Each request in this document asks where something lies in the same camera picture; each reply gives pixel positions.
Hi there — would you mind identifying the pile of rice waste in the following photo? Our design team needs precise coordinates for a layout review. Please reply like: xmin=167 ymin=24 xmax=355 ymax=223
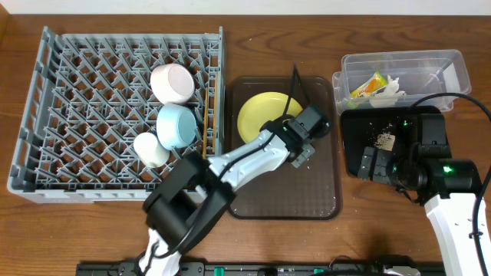
xmin=369 ymin=122 xmax=396 ymax=151

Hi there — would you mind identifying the white cup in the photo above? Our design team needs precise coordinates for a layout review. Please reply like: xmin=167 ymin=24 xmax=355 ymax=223
xmin=133 ymin=133 xmax=170 ymax=168

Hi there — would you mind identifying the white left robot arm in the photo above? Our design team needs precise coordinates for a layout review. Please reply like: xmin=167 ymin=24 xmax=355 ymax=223
xmin=138 ymin=115 xmax=329 ymax=275

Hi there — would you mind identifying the black waste tray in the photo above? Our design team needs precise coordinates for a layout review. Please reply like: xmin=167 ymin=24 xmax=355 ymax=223
xmin=341 ymin=106 xmax=441 ymax=177

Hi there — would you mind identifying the crumpled white tissue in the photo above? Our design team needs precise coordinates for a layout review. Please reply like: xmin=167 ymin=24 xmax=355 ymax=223
xmin=369 ymin=75 xmax=406 ymax=108

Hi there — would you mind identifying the yellow orange snack wrapper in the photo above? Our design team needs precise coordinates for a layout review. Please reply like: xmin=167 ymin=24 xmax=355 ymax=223
xmin=351 ymin=71 xmax=388 ymax=97

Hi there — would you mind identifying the dark brown serving tray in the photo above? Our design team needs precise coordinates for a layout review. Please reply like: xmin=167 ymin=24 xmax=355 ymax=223
xmin=225 ymin=77 xmax=342 ymax=220

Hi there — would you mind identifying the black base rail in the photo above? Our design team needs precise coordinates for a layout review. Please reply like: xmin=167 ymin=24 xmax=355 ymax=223
xmin=76 ymin=255 xmax=446 ymax=276

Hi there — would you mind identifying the clear plastic waste bin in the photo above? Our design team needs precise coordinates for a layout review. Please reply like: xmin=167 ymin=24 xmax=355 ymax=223
xmin=332 ymin=50 xmax=472 ymax=113

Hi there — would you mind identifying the grey plastic dishwasher rack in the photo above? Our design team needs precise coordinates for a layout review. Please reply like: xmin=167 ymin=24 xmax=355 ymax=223
xmin=7 ymin=28 xmax=226 ymax=203

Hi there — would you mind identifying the wooden chopstick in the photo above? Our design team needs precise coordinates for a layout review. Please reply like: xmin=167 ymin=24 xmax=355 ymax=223
xmin=212 ymin=73 xmax=219 ymax=154
xmin=202 ymin=88 xmax=209 ymax=159

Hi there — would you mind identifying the white pink-rimmed bowl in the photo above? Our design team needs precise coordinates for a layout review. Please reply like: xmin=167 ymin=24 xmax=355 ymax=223
xmin=150 ymin=64 xmax=195 ymax=104

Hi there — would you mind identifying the light blue cup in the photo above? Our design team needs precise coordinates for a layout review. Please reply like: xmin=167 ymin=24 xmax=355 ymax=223
xmin=157 ymin=103 xmax=197 ymax=150

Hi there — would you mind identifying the yellow plate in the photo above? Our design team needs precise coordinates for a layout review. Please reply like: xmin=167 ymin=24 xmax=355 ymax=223
xmin=237 ymin=92 xmax=288 ymax=143

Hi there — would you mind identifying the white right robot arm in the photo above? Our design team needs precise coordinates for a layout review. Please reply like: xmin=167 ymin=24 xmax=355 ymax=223
xmin=358 ymin=145 xmax=490 ymax=275

